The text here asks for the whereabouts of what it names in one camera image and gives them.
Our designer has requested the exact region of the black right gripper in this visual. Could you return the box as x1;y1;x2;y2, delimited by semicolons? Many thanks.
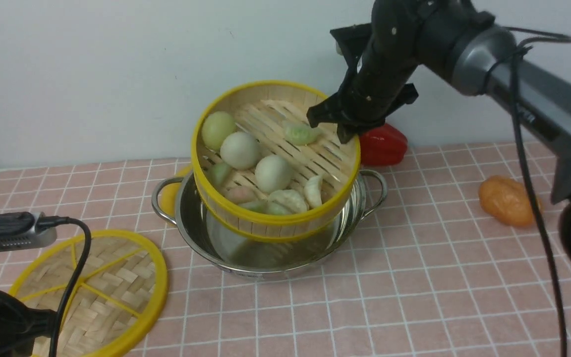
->
307;0;441;144

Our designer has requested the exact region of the yellow bamboo steamer basket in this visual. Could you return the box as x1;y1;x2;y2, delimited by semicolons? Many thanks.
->
191;80;360;242

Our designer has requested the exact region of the yellow bamboo steamer lid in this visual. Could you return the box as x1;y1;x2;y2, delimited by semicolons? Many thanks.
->
9;230;169;357

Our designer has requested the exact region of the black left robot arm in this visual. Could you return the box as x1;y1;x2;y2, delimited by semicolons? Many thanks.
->
0;291;57;357

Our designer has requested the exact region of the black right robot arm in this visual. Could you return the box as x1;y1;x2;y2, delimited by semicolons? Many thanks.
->
307;0;571;260

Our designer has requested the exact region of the stainless steel pot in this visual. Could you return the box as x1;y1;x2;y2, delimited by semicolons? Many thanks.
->
151;169;388;281

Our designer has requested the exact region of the yellow object behind pot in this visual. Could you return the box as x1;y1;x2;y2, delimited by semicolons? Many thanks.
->
157;165;192;218

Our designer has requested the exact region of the green dumpling right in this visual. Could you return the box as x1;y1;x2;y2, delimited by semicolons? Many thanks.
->
284;122;322;145

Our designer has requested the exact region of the green dumpling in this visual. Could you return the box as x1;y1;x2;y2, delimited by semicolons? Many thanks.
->
284;122;322;145
206;162;233;189
240;199;292;216

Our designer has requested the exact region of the red bell pepper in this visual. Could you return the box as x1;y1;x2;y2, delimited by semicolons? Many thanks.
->
359;123;408;167

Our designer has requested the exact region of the white dumpling right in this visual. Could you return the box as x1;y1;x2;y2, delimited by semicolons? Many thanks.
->
303;175;324;208

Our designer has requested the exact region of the white dumpling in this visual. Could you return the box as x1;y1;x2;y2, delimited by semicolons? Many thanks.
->
268;189;310;213
303;175;324;208

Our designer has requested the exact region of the white round bun lower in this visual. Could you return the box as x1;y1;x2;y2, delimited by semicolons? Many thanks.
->
254;155;294;194

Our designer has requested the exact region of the white round bun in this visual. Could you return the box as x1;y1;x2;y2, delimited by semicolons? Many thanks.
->
220;131;261;171
254;155;294;194

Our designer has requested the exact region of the white dumpling front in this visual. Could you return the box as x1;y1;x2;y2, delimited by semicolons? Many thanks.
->
268;189;310;213

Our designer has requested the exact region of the white round bun upper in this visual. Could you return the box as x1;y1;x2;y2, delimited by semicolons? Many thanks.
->
220;131;261;171

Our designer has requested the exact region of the green dumpling front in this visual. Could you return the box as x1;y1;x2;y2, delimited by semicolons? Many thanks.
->
240;199;292;216

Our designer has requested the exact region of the pale green round bun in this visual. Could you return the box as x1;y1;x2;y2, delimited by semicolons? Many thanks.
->
200;111;236;151

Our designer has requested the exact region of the pink dumpling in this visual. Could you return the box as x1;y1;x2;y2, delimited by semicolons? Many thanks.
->
224;186;257;205

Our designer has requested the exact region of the green dumpling left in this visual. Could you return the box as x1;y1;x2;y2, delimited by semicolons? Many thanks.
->
206;162;233;189

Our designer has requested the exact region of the orange potato toy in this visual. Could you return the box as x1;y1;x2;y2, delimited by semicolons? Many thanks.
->
478;176;536;227

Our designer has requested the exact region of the pink checkered tablecloth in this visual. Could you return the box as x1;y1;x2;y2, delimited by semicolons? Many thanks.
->
0;143;560;357

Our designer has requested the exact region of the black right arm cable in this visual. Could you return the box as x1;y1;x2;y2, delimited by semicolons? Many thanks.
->
501;26;571;357

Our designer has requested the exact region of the black left camera cable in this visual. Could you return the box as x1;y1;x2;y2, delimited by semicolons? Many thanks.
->
38;216;92;357

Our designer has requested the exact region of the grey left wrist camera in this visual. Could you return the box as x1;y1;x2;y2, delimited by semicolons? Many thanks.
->
0;212;57;252

